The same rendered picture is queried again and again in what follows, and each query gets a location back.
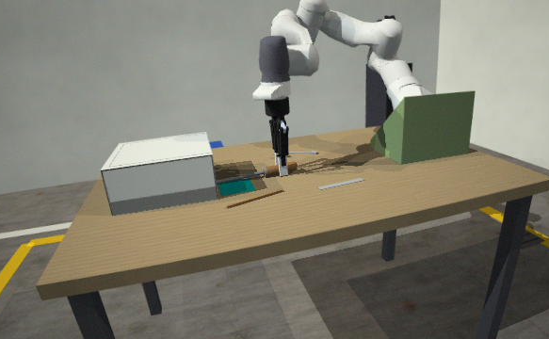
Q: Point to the wooden handle with grey metal rod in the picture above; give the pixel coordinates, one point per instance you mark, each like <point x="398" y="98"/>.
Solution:
<point x="267" y="171"/>

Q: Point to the teal square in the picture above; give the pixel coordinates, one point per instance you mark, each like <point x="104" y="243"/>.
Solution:
<point x="237" y="186"/>

